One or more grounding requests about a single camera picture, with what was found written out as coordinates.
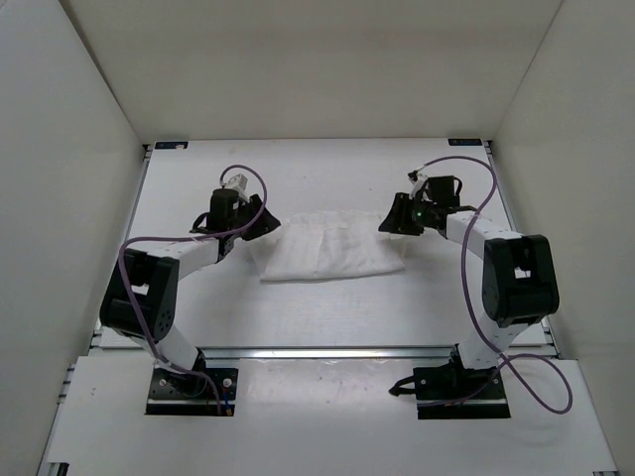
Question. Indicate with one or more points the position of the left blue corner label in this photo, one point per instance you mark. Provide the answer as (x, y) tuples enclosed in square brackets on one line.
[(171, 145)]

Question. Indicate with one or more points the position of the blue corner label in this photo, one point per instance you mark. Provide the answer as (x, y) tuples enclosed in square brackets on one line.
[(171, 145), (464, 142)]

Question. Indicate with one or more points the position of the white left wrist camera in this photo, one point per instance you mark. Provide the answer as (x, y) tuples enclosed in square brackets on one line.
[(237, 183)]

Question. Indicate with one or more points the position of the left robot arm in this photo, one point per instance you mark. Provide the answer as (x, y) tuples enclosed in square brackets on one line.
[(141, 298)]

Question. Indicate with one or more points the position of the right blue corner label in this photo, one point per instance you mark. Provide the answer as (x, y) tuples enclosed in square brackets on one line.
[(464, 142)]

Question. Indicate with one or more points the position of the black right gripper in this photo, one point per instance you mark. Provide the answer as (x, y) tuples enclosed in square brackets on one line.
[(397, 221)]

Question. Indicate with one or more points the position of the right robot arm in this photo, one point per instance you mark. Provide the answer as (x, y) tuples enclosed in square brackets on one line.
[(518, 285)]

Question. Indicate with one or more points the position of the white pleated skirt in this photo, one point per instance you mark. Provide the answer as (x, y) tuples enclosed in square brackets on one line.
[(327, 246)]

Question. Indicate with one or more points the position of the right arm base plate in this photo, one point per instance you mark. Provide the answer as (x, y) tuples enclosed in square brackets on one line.
[(453, 392)]

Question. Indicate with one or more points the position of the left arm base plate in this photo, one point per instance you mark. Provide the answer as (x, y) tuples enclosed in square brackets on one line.
[(180, 395)]

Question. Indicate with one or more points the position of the aluminium frame rail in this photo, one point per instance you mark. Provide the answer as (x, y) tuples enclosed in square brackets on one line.
[(327, 353)]

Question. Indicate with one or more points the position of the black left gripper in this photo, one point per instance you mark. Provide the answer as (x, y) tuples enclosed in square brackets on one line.
[(264, 224)]

